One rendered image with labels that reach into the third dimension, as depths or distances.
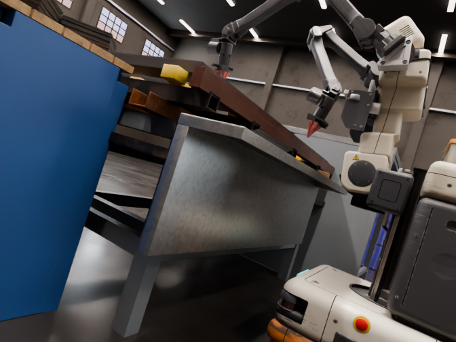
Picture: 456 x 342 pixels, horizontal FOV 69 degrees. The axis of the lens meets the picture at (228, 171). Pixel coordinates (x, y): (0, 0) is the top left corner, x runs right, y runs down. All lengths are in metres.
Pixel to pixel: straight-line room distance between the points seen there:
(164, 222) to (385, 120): 0.98
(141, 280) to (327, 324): 0.62
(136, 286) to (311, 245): 1.55
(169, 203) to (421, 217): 0.79
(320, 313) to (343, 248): 1.17
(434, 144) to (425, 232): 10.87
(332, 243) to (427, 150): 9.81
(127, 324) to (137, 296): 0.09
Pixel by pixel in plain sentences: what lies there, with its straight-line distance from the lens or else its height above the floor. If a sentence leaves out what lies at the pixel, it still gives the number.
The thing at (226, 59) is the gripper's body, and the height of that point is 1.09.
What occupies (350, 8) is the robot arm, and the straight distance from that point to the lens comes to 1.51.
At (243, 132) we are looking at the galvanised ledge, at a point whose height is 0.67.
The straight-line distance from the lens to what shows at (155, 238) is 0.89.
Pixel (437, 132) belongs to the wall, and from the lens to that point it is 12.16.
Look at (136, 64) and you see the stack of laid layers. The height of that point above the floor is 0.82.
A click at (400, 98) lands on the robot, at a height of 1.05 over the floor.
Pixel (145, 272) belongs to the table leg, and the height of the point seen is 0.20.
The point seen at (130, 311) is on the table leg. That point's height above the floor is 0.08.
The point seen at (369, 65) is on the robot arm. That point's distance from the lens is 1.81.
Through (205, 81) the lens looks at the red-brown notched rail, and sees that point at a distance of 0.95.
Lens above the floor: 0.56
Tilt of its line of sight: level
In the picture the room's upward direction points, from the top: 18 degrees clockwise
